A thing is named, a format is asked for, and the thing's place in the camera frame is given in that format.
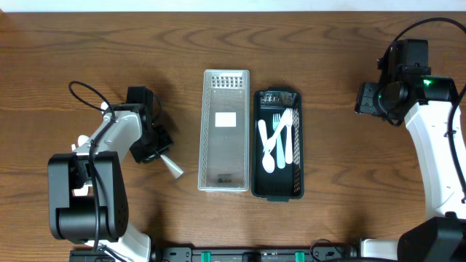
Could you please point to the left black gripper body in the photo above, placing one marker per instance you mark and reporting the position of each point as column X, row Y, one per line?
column 160, row 142

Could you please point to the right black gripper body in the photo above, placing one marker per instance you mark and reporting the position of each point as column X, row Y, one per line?
column 364, row 100

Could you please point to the white plastic spoon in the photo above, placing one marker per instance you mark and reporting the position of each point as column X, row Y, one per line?
column 174, row 169
column 267, row 161

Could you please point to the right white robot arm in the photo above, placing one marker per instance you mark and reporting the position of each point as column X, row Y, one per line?
column 408, row 94

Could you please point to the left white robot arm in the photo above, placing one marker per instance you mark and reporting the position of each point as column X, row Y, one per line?
column 87, row 198

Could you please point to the clear perforated plastic basket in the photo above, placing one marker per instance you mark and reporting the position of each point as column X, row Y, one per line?
column 224, row 151

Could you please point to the black perforated plastic basket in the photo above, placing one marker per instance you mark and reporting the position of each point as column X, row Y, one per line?
column 286, row 183

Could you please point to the black mounting rail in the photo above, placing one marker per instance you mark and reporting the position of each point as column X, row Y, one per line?
column 320, row 250

